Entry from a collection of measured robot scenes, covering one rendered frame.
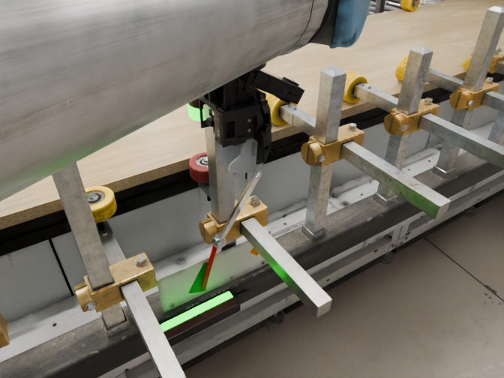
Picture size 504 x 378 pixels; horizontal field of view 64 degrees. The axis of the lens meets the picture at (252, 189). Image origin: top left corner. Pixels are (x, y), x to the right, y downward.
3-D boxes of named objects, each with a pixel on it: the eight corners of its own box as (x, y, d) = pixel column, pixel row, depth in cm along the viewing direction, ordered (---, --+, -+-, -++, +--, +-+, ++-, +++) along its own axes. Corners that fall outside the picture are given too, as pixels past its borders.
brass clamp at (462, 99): (496, 102, 111) (502, 85, 108) (465, 114, 105) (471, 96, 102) (475, 94, 115) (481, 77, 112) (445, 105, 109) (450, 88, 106)
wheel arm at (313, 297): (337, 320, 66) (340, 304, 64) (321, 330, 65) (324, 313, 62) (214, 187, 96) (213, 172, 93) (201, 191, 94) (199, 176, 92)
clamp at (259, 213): (267, 225, 85) (268, 207, 82) (210, 250, 80) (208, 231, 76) (253, 211, 89) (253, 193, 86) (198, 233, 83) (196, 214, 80)
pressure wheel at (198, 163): (232, 202, 95) (231, 162, 88) (202, 214, 92) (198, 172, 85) (216, 185, 101) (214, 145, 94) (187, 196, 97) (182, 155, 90)
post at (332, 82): (321, 250, 104) (347, 68, 75) (310, 256, 102) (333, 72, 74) (312, 242, 106) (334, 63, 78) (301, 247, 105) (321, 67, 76)
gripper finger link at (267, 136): (244, 156, 65) (244, 105, 60) (253, 153, 65) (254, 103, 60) (260, 169, 61) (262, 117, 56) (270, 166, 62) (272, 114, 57)
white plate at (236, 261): (270, 263, 93) (271, 231, 87) (164, 314, 82) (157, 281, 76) (268, 262, 93) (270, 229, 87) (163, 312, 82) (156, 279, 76)
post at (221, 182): (238, 292, 93) (231, 98, 65) (224, 298, 92) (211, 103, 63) (230, 282, 96) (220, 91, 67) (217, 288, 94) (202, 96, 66)
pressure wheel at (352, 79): (364, 70, 110) (343, 90, 109) (370, 90, 116) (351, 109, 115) (349, 64, 114) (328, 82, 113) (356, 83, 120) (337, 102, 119)
